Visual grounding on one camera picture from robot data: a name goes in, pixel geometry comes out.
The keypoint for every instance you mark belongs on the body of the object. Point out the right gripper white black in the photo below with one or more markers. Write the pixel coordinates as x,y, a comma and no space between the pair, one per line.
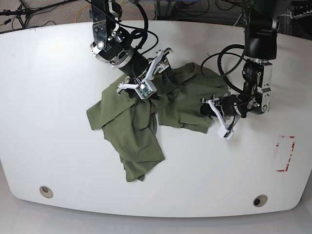
140,70

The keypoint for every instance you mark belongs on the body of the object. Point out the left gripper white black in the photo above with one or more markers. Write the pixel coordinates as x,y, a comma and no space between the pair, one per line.
228,110

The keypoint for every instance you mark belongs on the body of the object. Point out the olive green T-shirt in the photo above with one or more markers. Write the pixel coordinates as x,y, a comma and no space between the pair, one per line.
130,123

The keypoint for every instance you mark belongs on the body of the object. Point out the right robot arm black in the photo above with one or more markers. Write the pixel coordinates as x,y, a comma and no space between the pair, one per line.
113,44

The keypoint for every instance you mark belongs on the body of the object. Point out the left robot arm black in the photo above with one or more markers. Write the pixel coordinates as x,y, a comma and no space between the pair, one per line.
259,49

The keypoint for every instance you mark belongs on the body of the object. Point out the red tape rectangle marking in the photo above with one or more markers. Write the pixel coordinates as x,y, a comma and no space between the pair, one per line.
283,153

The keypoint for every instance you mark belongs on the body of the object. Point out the white power strip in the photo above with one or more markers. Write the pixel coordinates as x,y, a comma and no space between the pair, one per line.
301,12

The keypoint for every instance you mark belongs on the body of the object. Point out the black tripod stand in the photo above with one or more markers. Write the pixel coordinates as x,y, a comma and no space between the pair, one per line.
23,13

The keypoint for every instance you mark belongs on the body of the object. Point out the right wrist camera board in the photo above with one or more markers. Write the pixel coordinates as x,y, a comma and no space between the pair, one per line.
143,91

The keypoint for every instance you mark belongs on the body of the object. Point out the right table cable grommet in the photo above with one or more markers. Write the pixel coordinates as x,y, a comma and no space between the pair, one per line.
260,200

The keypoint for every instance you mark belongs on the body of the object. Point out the table cable grommet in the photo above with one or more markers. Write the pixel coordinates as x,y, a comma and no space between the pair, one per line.
46,192
260,200

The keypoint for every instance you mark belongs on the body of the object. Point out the left table cable grommet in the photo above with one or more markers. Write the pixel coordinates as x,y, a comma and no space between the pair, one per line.
46,192

